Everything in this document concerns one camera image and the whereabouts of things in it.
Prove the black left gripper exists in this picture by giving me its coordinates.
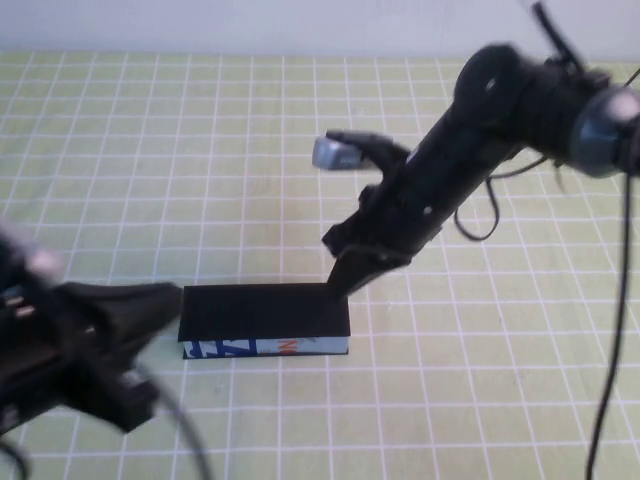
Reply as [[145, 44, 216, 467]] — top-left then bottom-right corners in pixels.
[[44, 282, 184, 434]]

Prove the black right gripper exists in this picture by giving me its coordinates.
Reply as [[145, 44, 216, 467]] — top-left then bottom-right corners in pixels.
[[322, 149, 484, 304]]

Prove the black printed glasses case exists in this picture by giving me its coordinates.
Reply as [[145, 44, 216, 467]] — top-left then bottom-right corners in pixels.
[[178, 282, 352, 361]]

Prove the green checked tablecloth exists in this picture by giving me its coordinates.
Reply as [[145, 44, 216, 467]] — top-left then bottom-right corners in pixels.
[[0, 48, 640, 480]]

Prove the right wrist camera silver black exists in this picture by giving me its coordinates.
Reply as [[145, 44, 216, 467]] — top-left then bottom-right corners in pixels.
[[312, 129, 381, 171]]

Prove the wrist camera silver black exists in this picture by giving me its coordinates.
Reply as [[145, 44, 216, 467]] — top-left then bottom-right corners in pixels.
[[0, 224, 65, 286], [312, 129, 381, 171]]

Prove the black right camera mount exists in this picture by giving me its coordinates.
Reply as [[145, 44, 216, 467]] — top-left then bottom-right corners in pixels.
[[349, 132, 419, 186]]

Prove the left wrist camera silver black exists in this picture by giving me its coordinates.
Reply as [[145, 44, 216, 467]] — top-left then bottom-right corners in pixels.
[[0, 224, 65, 286]]

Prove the black right camera cable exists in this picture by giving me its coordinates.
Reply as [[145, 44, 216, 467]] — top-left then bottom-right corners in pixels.
[[452, 69, 640, 480]]

